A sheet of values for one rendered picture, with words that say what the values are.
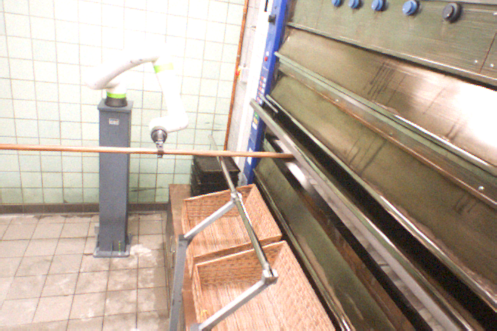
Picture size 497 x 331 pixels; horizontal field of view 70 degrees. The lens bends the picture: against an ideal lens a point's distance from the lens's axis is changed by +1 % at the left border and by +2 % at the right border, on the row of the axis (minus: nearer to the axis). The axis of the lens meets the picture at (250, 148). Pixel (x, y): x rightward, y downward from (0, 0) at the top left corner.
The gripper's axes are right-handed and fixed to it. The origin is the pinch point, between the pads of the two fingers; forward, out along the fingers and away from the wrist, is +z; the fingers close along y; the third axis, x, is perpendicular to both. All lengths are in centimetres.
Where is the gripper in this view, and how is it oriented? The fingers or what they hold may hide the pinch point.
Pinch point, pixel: (160, 151)
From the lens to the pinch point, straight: 188.2
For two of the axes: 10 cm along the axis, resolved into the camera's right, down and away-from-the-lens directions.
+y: -1.6, 9.1, 3.8
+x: -9.5, -0.5, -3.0
